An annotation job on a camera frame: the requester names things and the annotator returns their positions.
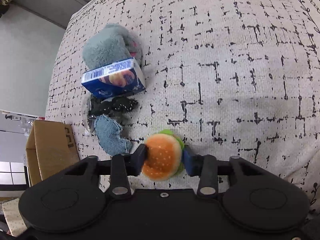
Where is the blue denim fabric piece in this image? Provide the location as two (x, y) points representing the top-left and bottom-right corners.
(94, 115), (132, 156)

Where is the plush hamburger toy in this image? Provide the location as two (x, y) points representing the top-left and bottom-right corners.
(142, 129), (184, 181)

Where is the black dotted fabric pouch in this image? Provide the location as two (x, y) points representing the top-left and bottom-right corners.
(88, 96), (138, 117)

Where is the brown cardboard box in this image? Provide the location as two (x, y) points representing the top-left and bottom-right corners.
(25, 120), (80, 186)

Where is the blue snack box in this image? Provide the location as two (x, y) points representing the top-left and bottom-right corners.
(81, 57), (146, 99)

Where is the grey plush mouse toy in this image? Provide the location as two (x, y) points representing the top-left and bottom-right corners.
(82, 23), (143, 69)

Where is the white black patterned bed cover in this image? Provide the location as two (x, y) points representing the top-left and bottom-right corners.
(46, 0), (319, 215)

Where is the cream dotted blanket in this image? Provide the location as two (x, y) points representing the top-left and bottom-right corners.
(2, 198), (27, 237)

